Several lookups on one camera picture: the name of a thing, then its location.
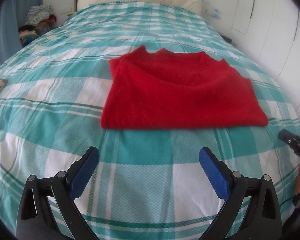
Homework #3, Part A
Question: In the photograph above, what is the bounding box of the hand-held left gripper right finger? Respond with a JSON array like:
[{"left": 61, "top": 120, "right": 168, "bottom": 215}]
[{"left": 199, "top": 147, "right": 283, "bottom": 240}]

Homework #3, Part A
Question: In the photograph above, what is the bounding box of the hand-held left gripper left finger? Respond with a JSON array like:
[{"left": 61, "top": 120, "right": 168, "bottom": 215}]
[{"left": 16, "top": 146, "right": 100, "bottom": 240}]

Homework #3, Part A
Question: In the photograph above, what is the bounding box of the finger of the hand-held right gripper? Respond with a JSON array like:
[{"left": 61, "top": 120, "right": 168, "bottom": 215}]
[{"left": 277, "top": 129, "right": 300, "bottom": 155}]

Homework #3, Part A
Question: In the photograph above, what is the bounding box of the red knitted sweater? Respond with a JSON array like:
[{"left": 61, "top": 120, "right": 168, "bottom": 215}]
[{"left": 100, "top": 45, "right": 269, "bottom": 131}]

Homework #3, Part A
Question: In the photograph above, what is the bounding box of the pile of colourful clothes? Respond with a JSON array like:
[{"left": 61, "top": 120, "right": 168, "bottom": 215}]
[{"left": 18, "top": 17, "right": 58, "bottom": 47}]

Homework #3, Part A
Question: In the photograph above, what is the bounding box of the teal plaid bed blanket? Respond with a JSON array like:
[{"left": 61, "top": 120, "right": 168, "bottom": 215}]
[{"left": 0, "top": 1, "right": 300, "bottom": 240}]

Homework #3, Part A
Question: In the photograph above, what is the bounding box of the white wardrobe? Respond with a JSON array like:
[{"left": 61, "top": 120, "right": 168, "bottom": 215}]
[{"left": 219, "top": 0, "right": 300, "bottom": 132}]

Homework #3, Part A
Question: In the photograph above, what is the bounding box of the grey patterned cloth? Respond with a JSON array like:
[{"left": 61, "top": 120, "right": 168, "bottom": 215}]
[{"left": 24, "top": 5, "right": 53, "bottom": 26}]

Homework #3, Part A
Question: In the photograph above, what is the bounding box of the blue curtain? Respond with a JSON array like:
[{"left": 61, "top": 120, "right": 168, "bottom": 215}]
[{"left": 0, "top": 0, "right": 44, "bottom": 71}]

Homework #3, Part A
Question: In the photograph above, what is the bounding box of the white wall switch panel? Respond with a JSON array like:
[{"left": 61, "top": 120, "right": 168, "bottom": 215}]
[{"left": 206, "top": 8, "right": 221, "bottom": 18}]

